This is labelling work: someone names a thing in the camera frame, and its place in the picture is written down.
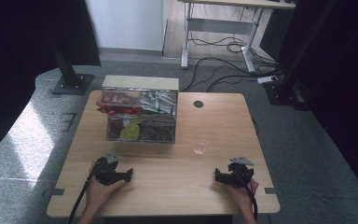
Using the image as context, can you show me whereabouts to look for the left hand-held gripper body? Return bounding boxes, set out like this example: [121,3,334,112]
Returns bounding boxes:
[93,151,123,187]

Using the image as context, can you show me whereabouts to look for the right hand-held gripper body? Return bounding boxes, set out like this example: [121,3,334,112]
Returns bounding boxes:
[227,156,256,189]

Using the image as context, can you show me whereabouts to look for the person's right hand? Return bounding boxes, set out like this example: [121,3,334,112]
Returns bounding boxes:
[227,178,260,217]

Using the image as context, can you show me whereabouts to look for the person's left hand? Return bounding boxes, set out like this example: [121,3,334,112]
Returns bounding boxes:
[86,161,127,216]

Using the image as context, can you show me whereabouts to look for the clear glass cup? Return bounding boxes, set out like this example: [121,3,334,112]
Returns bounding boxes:
[193,128,211,155]

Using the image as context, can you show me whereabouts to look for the brown dried fruit pieces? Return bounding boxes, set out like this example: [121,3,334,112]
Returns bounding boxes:
[107,119,124,140]

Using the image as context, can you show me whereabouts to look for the dark dried tea leaves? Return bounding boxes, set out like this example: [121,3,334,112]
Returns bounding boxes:
[140,121,175,142]

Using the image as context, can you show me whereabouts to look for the clear acrylic organizer box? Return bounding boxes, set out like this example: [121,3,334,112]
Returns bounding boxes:
[101,75,180,145]

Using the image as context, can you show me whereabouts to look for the pile of red packets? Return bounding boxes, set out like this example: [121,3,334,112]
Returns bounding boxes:
[96,91,142,117]

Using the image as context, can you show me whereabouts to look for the pile of white packets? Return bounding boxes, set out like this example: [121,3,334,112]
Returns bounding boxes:
[140,90,178,115]

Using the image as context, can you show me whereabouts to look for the white power strip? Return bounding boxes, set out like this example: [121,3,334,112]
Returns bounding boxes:
[256,75,280,85]

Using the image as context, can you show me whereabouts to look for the black metal stand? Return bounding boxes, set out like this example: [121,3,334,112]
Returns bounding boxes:
[263,0,338,110]
[43,24,94,96]

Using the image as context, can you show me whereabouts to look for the black curtain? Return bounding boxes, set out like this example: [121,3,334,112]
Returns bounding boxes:
[0,0,102,165]
[259,0,358,206]

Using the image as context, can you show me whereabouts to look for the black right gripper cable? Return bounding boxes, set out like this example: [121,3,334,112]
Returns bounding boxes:
[233,169,259,222]

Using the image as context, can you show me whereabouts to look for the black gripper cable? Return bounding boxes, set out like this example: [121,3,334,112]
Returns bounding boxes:
[67,166,99,224]
[233,169,259,222]

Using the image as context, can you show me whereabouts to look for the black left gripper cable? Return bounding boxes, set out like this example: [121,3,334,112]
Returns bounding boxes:
[67,166,99,224]

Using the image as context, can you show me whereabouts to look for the bundle of black floor cables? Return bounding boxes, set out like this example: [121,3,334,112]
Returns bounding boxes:
[180,6,285,93]

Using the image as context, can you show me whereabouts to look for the white frame desk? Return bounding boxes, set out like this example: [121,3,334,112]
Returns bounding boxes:
[177,0,296,75]

